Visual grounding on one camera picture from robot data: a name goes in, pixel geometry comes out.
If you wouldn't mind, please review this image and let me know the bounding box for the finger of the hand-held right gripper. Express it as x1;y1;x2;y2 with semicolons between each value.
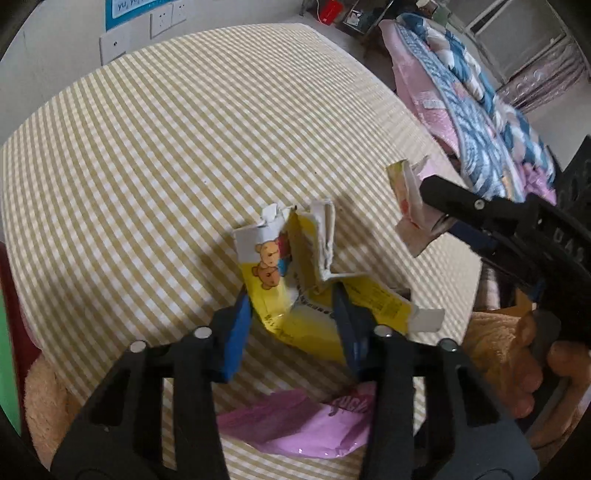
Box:
419;176;541;232
445;219;548;303

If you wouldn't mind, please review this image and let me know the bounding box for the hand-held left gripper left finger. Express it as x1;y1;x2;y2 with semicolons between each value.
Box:
51;291;254;480

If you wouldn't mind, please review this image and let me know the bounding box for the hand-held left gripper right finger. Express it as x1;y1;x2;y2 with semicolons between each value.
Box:
331;284;541;480

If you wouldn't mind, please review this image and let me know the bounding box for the torn pink carton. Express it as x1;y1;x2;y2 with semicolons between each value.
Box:
386;156;455;257

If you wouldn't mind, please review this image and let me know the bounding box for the torn yellow bear carton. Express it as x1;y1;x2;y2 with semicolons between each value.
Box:
232;199;445;365

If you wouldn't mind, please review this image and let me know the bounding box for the red bin with green rim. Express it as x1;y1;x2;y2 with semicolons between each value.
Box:
0;249;35;435

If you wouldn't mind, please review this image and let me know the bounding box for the person's right hand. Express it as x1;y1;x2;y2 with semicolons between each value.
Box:
508;316;591;421

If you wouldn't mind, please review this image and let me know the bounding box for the brown fuzzy clothing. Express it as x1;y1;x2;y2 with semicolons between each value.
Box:
462;311;527;416

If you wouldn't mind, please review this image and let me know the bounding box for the blue pink patterned quilt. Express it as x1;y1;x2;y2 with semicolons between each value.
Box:
379;11;561;204

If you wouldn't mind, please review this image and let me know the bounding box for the pink plastic bag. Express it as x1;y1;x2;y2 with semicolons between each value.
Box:
217;383;380;459

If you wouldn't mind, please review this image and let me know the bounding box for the pink patterned mattress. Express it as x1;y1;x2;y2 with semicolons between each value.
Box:
499;44;591;112

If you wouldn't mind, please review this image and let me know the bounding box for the yellow checkered tablecloth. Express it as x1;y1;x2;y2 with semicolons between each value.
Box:
0;23;483;480

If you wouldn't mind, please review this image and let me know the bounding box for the beige fuzzy cushion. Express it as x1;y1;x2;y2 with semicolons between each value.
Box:
25;355;93;467

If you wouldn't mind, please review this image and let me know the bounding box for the dark shelf unit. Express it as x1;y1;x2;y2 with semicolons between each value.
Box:
342;0;398;34

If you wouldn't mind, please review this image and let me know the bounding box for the red box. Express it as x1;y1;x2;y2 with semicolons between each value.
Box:
318;0;343;24

